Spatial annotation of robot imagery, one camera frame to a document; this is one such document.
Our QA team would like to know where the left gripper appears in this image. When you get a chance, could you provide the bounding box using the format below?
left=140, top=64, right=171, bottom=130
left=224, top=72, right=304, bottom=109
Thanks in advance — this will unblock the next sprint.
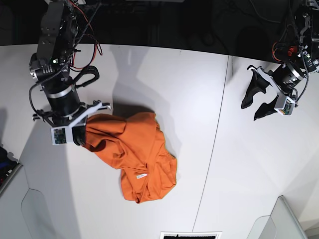
left=241, top=63, right=306, bottom=120

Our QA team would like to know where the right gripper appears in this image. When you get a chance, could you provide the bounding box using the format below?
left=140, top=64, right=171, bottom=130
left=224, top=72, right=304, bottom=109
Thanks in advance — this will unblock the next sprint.
left=32, top=86, right=111, bottom=146

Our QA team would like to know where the orange t-shirt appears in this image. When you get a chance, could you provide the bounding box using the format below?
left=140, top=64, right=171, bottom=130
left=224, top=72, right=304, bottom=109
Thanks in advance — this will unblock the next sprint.
left=84, top=112, right=177, bottom=204

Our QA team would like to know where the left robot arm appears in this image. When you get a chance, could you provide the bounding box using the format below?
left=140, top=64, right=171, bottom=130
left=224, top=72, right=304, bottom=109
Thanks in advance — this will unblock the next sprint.
left=241, top=0, right=319, bottom=120

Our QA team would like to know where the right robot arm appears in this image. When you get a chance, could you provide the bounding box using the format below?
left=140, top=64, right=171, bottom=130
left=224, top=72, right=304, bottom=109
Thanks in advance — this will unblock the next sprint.
left=28, top=0, right=111, bottom=146

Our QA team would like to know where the white framed black tray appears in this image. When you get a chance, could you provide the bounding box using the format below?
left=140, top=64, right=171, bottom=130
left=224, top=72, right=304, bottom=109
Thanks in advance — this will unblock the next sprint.
left=159, top=232, right=222, bottom=239

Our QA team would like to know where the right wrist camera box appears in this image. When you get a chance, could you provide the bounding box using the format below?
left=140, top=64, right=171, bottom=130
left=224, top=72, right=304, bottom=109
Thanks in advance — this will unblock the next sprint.
left=51, top=126, right=73, bottom=145

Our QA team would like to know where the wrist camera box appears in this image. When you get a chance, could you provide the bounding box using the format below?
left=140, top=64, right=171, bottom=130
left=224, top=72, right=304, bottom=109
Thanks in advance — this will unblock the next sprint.
left=274, top=95, right=296, bottom=116
left=51, top=126, right=73, bottom=145

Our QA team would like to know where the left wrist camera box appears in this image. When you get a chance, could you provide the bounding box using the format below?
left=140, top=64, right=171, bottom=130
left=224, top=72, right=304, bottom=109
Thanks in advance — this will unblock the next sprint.
left=274, top=95, right=296, bottom=116

